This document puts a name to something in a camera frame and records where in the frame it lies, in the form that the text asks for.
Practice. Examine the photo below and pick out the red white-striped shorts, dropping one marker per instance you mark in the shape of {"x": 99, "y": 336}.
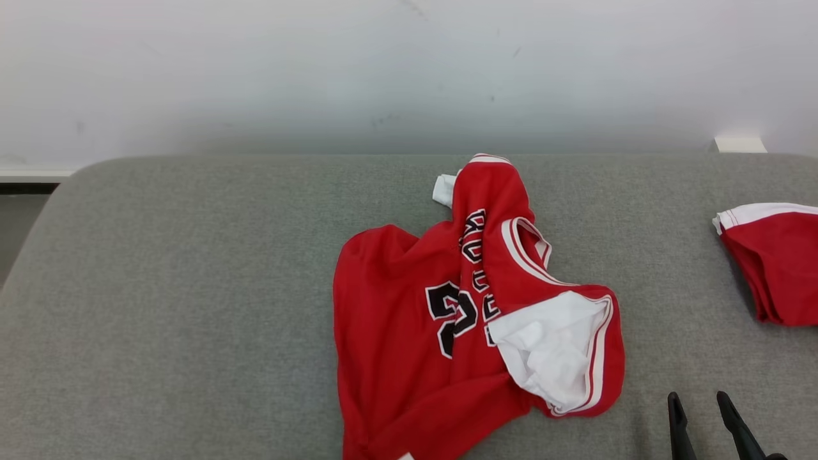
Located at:
{"x": 783, "y": 268}

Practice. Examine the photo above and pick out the red basketball jersey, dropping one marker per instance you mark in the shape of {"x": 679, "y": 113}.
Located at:
{"x": 396, "y": 358}

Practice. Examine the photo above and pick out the white block at wall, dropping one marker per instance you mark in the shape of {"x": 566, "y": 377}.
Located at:
{"x": 740, "y": 144}

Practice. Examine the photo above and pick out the white wall baseboard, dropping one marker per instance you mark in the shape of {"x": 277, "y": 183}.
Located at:
{"x": 32, "y": 174}

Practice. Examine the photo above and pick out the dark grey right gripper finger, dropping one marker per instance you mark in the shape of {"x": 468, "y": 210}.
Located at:
{"x": 742, "y": 437}
{"x": 680, "y": 434}

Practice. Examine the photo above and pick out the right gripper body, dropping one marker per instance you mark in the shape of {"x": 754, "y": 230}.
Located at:
{"x": 776, "y": 457}

